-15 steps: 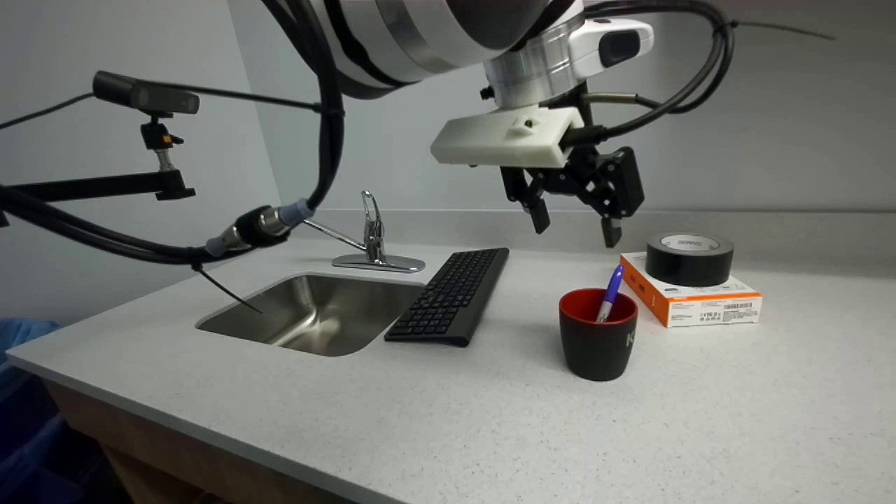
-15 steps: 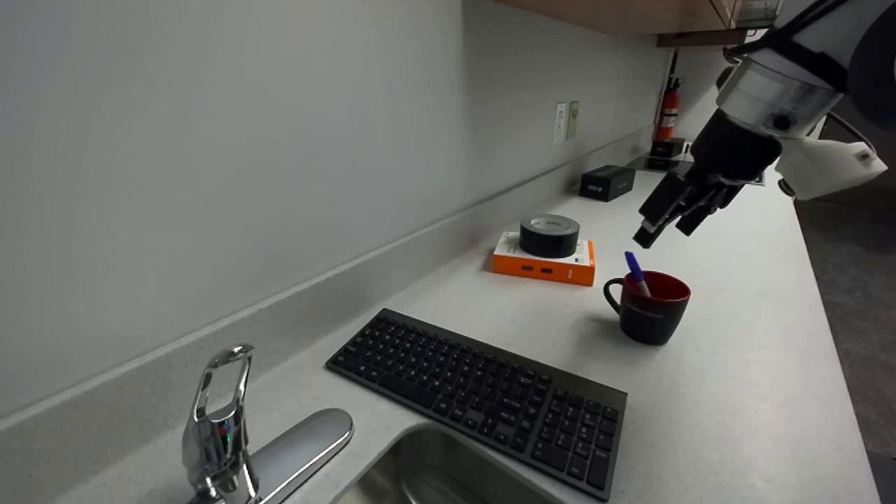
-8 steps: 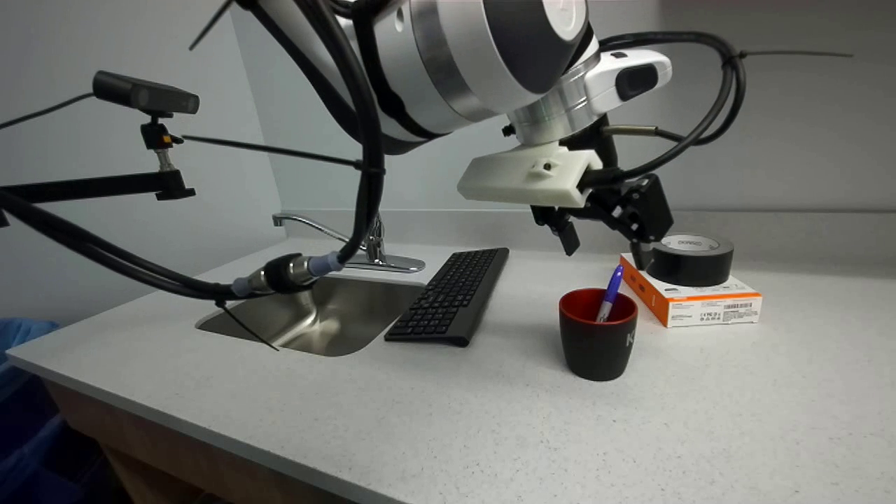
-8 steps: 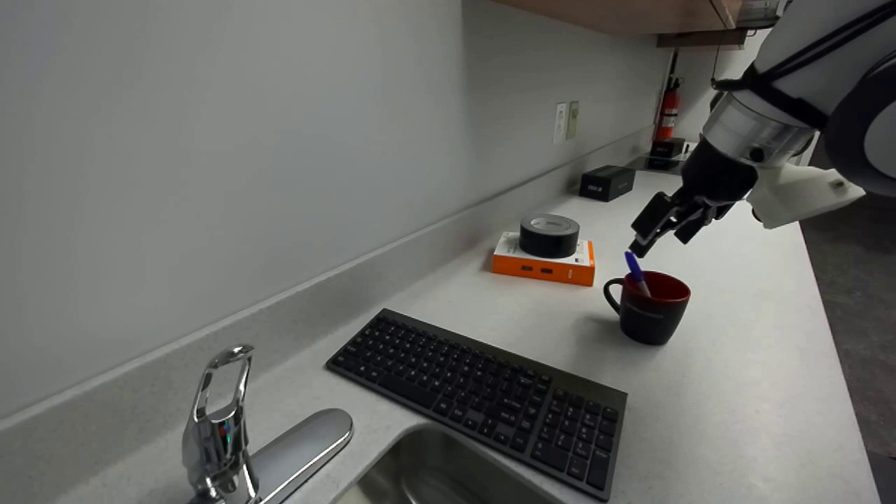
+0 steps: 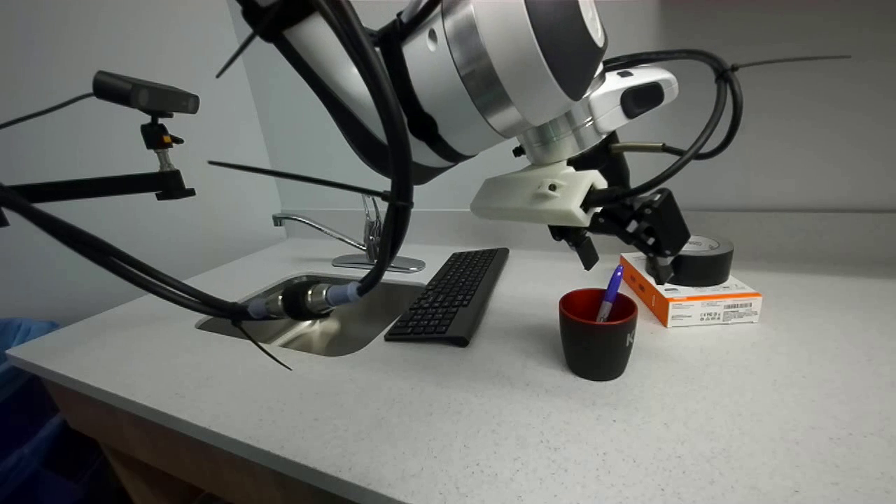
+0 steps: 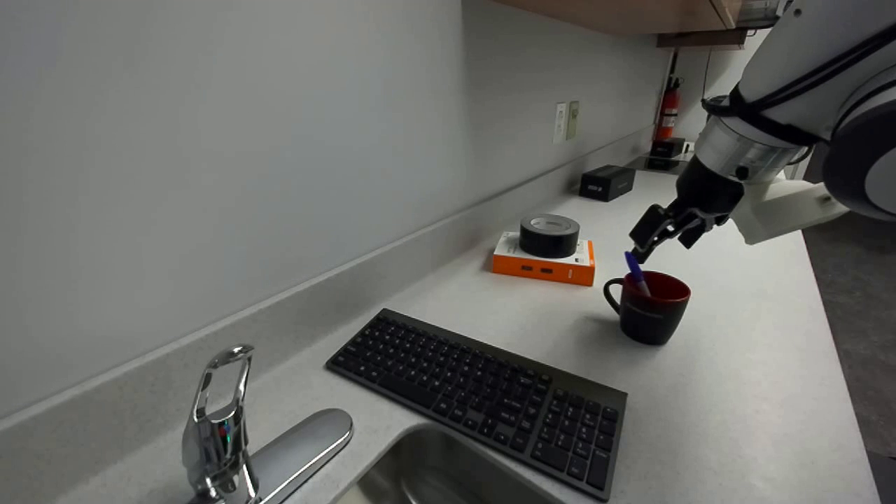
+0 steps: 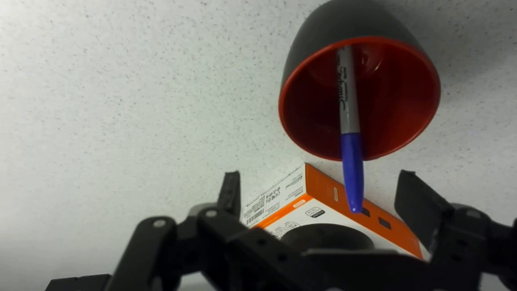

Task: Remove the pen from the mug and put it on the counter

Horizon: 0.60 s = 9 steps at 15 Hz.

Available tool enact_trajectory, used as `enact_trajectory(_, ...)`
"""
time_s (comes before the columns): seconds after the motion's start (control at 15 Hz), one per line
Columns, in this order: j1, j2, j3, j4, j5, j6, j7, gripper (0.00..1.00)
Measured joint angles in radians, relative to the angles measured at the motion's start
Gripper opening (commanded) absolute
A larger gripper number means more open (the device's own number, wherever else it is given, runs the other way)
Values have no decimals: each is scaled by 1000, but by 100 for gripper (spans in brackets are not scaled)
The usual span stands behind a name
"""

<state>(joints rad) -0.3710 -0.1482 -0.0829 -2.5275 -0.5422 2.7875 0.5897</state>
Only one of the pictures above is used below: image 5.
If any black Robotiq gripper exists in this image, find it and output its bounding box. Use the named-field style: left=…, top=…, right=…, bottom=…
left=549, top=139, right=694, bottom=290

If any blue and white pen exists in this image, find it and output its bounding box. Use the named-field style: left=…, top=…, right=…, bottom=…
left=594, top=265, right=628, bottom=328

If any black mug red inside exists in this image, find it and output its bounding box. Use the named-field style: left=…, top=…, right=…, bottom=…
left=556, top=286, right=640, bottom=385

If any wooden counter cabinet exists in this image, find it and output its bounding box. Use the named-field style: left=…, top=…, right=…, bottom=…
left=40, top=377, right=324, bottom=504

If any black tape roll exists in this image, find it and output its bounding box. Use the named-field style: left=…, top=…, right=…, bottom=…
left=666, top=231, right=737, bottom=290

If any orange and white box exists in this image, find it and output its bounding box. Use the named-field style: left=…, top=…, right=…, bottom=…
left=617, top=249, right=768, bottom=335

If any black computer keyboard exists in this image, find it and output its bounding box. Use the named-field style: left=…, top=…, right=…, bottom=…
left=380, top=244, right=513, bottom=350

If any stainless steel sink basin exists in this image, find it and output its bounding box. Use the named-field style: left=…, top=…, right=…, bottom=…
left=192, top=269, right=428, bottom=363

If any chrome sink faucet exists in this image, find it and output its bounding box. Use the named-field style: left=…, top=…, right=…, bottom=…
left=268, top=193, right=428, bottom=279

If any blue bin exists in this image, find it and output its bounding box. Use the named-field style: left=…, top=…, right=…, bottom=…
left=0, top=316, right=106, bottom=504

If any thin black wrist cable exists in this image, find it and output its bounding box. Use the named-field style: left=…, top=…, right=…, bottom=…
left=597, top=45, right=751, bottom=206

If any black exterior camera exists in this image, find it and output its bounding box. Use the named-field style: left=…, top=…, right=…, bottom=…
left=90, top=69, right=201, bottom=122

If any thick black cable bundle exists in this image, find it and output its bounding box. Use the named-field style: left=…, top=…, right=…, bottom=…
left=0, top=0, right=421, bottom=377

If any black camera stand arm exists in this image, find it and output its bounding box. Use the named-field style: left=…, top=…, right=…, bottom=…
left=0, top=116, right=198, bottom=231

